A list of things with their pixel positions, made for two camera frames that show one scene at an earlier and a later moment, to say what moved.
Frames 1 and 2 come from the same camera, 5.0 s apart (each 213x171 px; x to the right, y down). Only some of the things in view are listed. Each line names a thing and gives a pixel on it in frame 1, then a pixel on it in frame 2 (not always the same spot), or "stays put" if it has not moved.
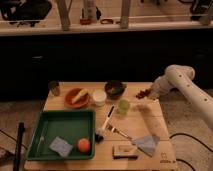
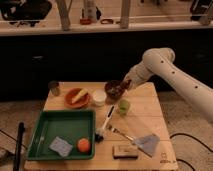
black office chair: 25,11 stays put
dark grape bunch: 142,93 → 115,88
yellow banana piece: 79,95 stays put
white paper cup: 99,98 stays put
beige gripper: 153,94 → 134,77
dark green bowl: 115,88 stays put
